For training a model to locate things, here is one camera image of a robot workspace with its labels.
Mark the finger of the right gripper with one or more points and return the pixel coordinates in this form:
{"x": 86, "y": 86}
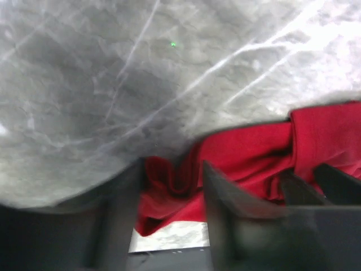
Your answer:
{"x": 298, "y": 193}
{"x": 338, "y": 187}

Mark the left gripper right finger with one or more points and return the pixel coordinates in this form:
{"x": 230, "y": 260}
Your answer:
{"x": 247, "y": 233}

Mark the red t shirt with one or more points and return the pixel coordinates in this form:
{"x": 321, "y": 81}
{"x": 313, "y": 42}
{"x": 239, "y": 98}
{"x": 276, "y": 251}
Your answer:
{"x": 252, "y": 157}

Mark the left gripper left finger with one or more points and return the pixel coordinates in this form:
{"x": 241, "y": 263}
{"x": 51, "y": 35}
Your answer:
{"x": 91, "y": 231}

